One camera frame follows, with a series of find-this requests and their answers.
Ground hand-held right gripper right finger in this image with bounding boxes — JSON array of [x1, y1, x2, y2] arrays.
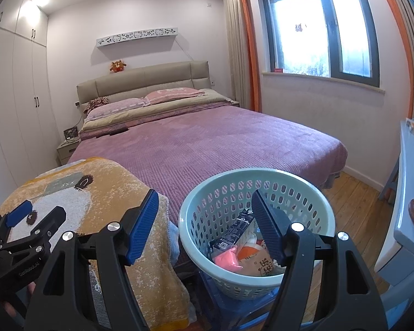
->
[[251, 189, 389, 331]]

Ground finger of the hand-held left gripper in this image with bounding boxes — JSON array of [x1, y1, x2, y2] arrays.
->
[[0, 201, 33, 246], [2, 206, 67, 260]]

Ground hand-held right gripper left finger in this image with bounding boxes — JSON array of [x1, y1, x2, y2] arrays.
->
[[27, 189, 159, 331]]

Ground black printed carton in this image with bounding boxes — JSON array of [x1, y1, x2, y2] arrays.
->
[[211, 210, 261, 260]]

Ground brown paper packet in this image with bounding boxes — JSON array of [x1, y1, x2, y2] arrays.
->
[[240, 250, 287, 277]]

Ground pink wrapper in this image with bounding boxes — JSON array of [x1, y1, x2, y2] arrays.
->
[[214, 246, 245, 272]]

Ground light green plastic basket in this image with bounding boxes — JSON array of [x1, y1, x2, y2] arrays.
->
[[178, 168, 337, 300]]

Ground light blue cloth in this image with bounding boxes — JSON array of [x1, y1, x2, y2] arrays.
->
[[167, 221, 181, 273]]

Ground yellow plush printed blanket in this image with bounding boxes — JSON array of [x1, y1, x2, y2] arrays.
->
[[0, 157, 194, 331]]

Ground grey nightstand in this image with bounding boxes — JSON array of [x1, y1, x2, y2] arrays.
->
[[56, 140, 82, 166]]

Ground blue plastic stool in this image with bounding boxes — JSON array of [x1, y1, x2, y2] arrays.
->
[[197, 271, 287, 331]]

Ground pink bedspread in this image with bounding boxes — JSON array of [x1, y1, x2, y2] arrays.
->
[[67, 105, 348, 228]]

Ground flat black item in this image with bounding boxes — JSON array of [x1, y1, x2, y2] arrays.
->
[[97, 126, 129, 137]]

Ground white wardrobe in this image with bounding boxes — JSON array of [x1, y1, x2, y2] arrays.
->
[[0, 0, 70, 214]]

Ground folded beige quilt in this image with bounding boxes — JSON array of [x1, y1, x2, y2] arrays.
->
[[79, 89, 239, 139]]

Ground pink pillow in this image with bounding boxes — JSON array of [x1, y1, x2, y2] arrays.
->
[[145, 87, 206, 106], [90, 97, 149, 118]]

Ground dark red floral cloth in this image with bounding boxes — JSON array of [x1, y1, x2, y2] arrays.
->
[[84, 97, 110, 114]]

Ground beige upholstered bed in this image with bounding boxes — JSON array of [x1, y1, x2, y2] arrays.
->
[[67, 60, 348, 228]]

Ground light blue desk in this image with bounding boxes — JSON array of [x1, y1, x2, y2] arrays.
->
[[374, 117, 414, 304]]

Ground beige curtain with orange edge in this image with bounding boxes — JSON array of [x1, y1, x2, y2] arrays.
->
[[373, 0, 414, 119], [222, 0, 262, 113]]

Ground dark framed window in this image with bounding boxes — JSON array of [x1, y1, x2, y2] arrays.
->
[[257, 0, 381, 88]]

